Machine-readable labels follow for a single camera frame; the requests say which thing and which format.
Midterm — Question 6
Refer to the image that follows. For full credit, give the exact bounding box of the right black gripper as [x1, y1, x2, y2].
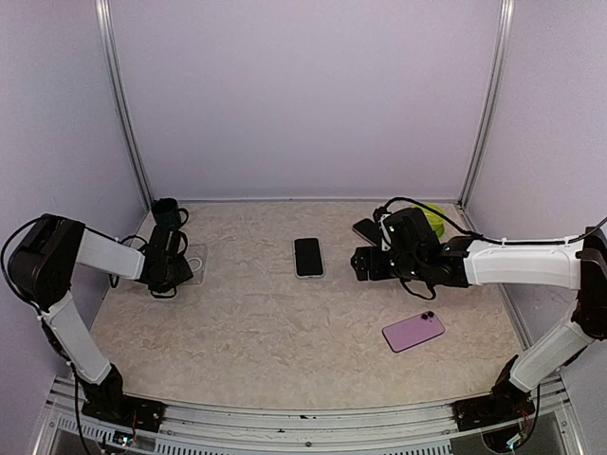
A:
[351, 245, 425, 281]

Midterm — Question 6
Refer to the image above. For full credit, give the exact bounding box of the clear case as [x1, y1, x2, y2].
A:
[184, 244, 208, 286]

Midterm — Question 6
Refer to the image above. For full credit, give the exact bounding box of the purple-edged black-screen phone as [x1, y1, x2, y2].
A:
[352, 218, 382, 246]

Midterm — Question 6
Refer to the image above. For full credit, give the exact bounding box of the lavender phone case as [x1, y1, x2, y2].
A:
[293, 237, 326, 281]

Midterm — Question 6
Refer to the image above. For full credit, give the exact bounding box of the pink phone face down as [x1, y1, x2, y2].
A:
[382, 311, 445, 354]

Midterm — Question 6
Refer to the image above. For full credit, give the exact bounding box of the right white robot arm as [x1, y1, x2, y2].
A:
[351, 207, 606, 421]

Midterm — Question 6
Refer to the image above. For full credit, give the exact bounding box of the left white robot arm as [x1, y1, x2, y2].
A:
[1, 213, 193, 386]

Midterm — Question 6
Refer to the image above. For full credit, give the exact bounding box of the dark green mug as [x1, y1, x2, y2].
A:
[151, 198, 190, 231]

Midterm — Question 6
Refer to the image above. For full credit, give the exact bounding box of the green bowl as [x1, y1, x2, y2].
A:
[418, 203, 445, 238]

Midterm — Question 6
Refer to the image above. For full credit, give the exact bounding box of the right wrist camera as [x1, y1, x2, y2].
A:
[373, 206, 392, 251]

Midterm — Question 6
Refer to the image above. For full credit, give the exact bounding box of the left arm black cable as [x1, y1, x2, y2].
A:
[0, 215, 191, 314]

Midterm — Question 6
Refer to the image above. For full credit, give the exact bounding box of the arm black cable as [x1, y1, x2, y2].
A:
[382, 196, 607, 300]
[0, 215, 191, 314]

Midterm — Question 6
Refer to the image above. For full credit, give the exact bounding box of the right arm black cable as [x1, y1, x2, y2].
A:
[382, 196, 607, 300]

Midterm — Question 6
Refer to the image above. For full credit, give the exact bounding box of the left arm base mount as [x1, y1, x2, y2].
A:
[79, 364, 166, 433]

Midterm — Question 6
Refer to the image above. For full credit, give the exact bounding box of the front aluminium rail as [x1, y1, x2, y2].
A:
[29, 380, 589, 454]

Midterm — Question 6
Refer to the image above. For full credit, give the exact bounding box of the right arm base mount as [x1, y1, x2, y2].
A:
[452, 355, 536, 431]

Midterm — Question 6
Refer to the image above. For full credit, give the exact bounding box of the left aluminium frame post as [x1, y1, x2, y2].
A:
[94, 0, 154, 209]

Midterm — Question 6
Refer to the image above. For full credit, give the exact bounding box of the aluminium frame post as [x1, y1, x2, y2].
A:
[94, 0, 154, 209]
[458, 0, 516, 210]

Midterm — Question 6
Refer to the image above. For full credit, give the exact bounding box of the right aluminium frame post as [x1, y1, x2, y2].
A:
[458, 0, 516, 210]

